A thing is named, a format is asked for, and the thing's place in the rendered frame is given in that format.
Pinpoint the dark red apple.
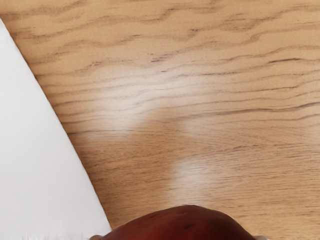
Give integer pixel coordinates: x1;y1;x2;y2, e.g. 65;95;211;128
100;204;259;240

